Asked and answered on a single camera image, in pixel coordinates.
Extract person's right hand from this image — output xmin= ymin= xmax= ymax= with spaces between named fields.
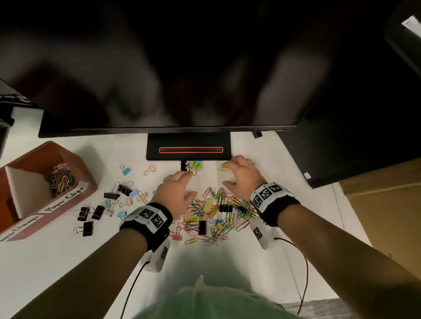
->
xmin=217 ymin=154 xmax=269 ymax=204

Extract person's left hand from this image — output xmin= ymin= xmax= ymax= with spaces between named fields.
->
xmin=150 ymin=167 xmax=200 ymax=222

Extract pile of colorful paper clips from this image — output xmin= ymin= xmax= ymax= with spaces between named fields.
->
xmin=174 ymin=162 xmax=265 ymax=251

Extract spread of pastel binder clips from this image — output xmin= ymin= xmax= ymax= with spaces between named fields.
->
xmin=103 ymin=184 xmax=156 ymax=223

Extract pile of mixed coloured clips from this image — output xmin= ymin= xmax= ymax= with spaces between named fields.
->
xmin=169 ymin=158 xmax=254 ymax=247

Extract sorted heap of paper clips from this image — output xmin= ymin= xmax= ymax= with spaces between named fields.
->
xmin=46 ymin=161 xmax=77 ymax=197

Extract person's left forearm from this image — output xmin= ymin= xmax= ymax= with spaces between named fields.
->
xmin=10 ymin=219 xmax=150 ymax=319

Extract person's right forearm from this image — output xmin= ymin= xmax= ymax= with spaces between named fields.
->
xmin=270 ymin=203 xmax=421 ymax=319

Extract plain cardboard box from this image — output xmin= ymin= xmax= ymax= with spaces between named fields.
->
xmin=331 ymin=142 xmax=421 ymax=287

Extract black left wristband with markers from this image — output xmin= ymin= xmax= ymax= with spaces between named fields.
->
xmin=118 ymin=200 xmax=175 ymax=254

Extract black laptop with orange stripe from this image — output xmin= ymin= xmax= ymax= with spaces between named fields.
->
xmin=145 ymin=126 xmax=233 ymax=168

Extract green shirt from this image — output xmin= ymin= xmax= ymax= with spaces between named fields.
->
xmin=121 ymin=271 xmax=354 ymax=319

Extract wide black computer monitor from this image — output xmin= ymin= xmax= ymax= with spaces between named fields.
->
xmin=0 ymin=0 xmax=405 ymax=160

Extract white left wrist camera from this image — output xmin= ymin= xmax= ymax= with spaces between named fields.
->
xmin=140 ymin=236 xmax=171 ymax=274

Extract black left camera cable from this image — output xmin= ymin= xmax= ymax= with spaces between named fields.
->
xmin=117 ymin=259 xmax=151 ymax=319

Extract black camera cable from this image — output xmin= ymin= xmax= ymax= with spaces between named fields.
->
xmin=117 ymin=259 xmax=151 ymax=319
xmin=267 ymin=237 xmax=312 ymax=317

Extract black right camera cable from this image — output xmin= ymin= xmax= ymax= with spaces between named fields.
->
xmin=267 ymin=237 xmax=312 ymax=317

